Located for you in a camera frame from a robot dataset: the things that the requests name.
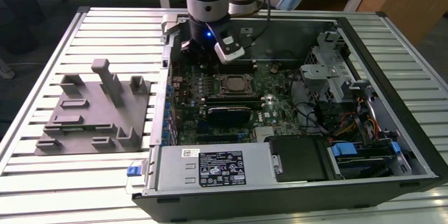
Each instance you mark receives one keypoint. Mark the black plastic shroud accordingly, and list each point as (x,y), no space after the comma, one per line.
(298,158)

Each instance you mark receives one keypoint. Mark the CPU socket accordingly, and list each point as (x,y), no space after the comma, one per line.
(217,94)

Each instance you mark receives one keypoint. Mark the silver CPU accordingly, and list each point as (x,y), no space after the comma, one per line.
(237,83)

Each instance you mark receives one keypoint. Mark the green RAM stick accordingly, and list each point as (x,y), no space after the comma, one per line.
(79,128)

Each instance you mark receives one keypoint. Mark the blue case latch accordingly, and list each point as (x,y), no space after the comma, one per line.
(134,171)

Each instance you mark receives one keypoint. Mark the black PC case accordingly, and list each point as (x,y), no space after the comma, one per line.
(245,208)

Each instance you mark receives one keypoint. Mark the green motherboard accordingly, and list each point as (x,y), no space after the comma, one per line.
(189,95)

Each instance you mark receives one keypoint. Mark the white case sticker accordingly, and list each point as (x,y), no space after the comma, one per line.
(247,30)

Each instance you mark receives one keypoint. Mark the black RAM slot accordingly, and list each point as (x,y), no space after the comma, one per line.
(245,67)
(250,61)
(242,70)
(258,107)
(250,64)
(235,104)
(235,99)

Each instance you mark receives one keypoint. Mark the silver drive cage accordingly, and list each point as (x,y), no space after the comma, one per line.
(322,72)

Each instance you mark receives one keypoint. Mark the grey parts rack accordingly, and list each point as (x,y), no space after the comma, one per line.
(98,103)

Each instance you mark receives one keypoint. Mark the silver chipset heatsink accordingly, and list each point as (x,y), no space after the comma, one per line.
(266,132)

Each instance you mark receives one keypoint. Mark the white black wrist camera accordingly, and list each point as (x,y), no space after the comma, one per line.
(230,53)

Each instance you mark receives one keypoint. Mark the hard disk in blue carrier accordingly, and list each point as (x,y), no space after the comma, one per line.
(345,150)

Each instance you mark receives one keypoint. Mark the silver power supply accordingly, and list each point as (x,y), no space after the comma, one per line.
(175,171)

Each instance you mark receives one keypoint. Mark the black graphics card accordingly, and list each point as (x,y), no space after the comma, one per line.
(230,116)

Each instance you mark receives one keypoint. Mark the round coin battery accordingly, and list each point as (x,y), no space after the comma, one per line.
(275,68)

